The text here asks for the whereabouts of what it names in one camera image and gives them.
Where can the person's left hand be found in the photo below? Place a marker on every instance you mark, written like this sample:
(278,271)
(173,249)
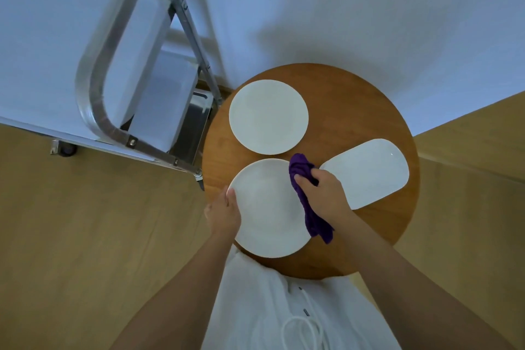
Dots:
(223,214)

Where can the person's right hand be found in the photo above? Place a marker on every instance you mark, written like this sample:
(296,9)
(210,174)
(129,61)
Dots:
(326,198)

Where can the white round dinner plate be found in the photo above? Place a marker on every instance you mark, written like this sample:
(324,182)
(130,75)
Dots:
(266,210)

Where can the purple cleaning cloth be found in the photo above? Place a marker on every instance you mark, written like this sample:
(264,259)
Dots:
(297,163)

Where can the stack of white rectangular plates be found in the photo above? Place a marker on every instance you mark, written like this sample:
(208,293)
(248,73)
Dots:
(369,173)

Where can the stack of white round plates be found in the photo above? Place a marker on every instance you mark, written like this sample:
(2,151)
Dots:
(268,116)

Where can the steel three-tier cart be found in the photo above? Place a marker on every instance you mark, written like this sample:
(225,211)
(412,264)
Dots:
(41,54)

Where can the person's left forearm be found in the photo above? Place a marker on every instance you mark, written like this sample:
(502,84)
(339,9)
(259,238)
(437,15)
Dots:
(180,300)

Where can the person's right forearm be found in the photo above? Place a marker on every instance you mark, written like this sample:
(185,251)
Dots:
(418,292)

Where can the person's white garment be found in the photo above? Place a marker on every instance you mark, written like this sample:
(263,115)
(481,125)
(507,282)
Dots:
(246,308)

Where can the round wooden side table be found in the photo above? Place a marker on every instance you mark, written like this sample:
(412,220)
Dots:
(348,103)

